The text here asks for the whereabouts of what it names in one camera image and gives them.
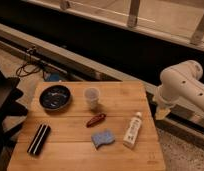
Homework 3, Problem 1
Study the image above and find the dark blue ceramic bowl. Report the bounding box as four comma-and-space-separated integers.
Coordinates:
39, 85, 71, 110

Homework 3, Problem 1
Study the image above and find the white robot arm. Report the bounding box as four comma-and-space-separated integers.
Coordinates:
153, 60, 204, 120

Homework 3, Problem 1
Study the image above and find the white tube bottle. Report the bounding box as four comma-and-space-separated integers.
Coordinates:
123, 112, 142, 149

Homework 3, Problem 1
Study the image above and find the blue sponge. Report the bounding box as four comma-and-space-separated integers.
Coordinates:
91, 130, 115, 149

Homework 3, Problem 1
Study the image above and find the clear plastic cup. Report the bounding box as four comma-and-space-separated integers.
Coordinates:
84, 87, 100, 110

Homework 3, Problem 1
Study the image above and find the metal railing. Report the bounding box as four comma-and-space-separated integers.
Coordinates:
58, 0, 204, 46

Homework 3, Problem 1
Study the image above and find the blue object on floor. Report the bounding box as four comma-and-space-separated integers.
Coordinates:
45, 73, 60, 82

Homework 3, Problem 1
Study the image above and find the black white striped box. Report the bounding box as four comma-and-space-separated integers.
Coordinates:
27, 124, 51, 156

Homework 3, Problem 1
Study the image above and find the black cable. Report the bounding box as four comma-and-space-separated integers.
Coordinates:
15, 46, 46, 78

